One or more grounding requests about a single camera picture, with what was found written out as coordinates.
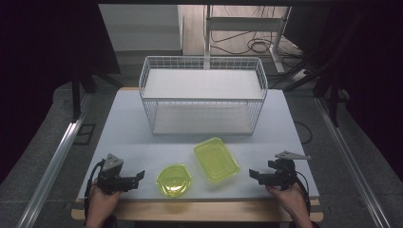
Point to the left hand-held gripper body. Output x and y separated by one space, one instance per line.
111 177

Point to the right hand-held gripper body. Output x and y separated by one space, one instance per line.
282 174

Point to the round yellow-green plastic container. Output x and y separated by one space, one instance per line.
173 181

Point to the rectangular yellow-green plastic container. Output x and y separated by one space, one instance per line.
216 160

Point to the person's right hand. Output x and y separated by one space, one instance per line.
286 199

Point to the person's left hand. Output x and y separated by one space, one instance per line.
101 202

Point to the black metal stand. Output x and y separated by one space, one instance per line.
329 88
82 85

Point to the white power strip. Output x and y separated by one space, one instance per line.
299 75

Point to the white cabinet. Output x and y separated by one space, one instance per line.
139 27

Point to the black square floor bracket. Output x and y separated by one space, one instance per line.
85 134

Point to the aluminium rail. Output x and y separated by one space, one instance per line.
348 158
52 164

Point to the white metal desk frame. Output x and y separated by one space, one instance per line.
244 23

